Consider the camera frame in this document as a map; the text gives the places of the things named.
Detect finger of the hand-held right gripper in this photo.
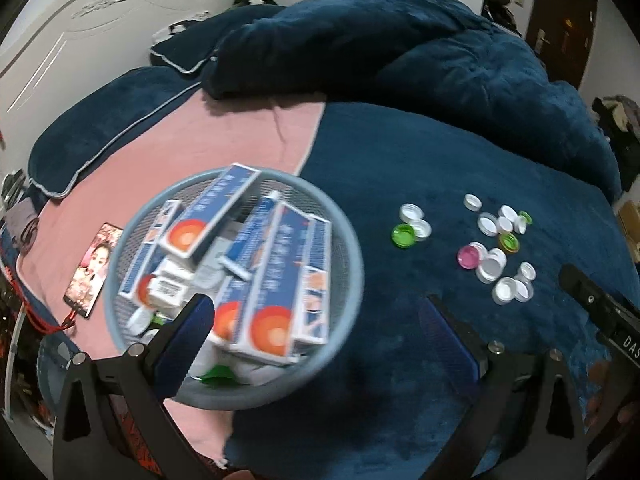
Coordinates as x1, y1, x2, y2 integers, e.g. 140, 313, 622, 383
558, 263, 621, 326

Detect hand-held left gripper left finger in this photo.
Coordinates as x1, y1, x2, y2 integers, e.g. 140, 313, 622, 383
52, 292, 218, 480

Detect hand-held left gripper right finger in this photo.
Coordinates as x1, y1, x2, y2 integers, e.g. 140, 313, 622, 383
417, 294, 588, 480

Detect green bottle cap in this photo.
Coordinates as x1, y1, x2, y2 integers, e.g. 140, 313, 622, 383
200, 362, 251, 388

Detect plastic bottle caps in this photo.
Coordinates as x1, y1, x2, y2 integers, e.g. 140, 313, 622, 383
390, 192, 538, 307

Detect pile of blue white boxes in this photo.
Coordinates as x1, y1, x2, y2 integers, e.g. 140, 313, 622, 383
117, 162, 333, 366

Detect light blue mesh basket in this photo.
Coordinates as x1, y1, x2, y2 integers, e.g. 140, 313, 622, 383
102, 167, 366, 411

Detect person's right hand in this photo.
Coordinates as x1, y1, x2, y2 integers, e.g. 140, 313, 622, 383
585, 360, 640, 428

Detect cardboard box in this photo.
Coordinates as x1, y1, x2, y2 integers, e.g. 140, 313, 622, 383
617, 195, 640, 246

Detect smartphone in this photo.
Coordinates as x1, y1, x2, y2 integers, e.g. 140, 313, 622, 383
62, 222, 125, 320

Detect pile of clothes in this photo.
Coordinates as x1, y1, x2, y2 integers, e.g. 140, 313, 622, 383
592, 95, 640, 161

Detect flat dark blue blanket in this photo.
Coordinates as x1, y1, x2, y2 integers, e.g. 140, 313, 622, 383
222, 102, 640, 480

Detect pink bedsheet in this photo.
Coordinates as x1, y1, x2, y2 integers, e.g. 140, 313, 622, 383
15, 87, 328, 466

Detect grey cloth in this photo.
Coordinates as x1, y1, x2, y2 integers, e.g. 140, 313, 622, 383
2, 200, 41, 256

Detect large dark blue pillow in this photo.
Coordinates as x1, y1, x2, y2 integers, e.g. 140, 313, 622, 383
27, 66, 206, 200

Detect brown door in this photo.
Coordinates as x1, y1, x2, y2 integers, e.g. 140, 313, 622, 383
525, 0, 598, 91

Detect small dark blue pillow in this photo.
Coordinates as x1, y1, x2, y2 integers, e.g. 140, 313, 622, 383
150, 5, 291, 73

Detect white black fabric item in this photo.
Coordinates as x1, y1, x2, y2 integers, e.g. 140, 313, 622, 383
152, 10, 211, 43

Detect bunched dark blue duvet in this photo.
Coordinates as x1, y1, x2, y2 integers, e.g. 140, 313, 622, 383
202, 0, 623, 196

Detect white headboard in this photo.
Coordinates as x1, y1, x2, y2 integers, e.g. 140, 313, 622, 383
0, 0, 236, 126

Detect red cable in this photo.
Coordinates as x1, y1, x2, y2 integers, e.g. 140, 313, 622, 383
0, 255, 83, 336

